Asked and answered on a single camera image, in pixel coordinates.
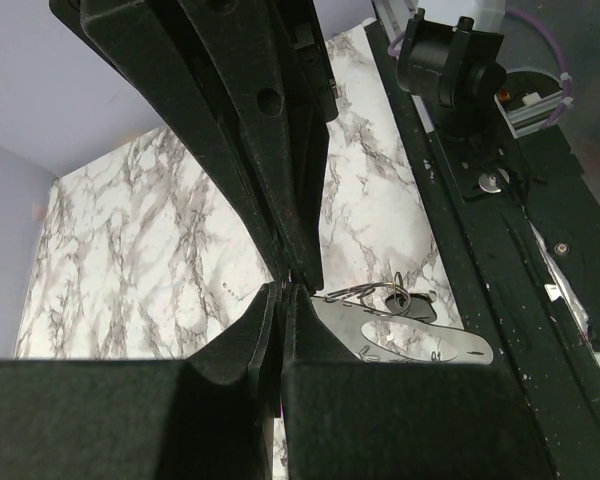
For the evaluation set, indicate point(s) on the black key tag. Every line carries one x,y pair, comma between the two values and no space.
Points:
416,306

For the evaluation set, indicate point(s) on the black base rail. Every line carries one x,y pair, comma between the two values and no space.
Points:
517,228

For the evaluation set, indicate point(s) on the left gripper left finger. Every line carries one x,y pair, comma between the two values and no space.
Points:
208,416

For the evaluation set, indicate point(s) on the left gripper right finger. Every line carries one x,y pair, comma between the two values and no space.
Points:
353,410

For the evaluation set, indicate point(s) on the metal keyring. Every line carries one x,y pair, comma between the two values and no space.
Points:
362,291

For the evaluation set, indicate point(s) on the silver protractor key organizer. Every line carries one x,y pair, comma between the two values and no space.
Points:
373,337

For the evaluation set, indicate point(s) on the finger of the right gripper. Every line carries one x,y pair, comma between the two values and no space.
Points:
154,47
271,59

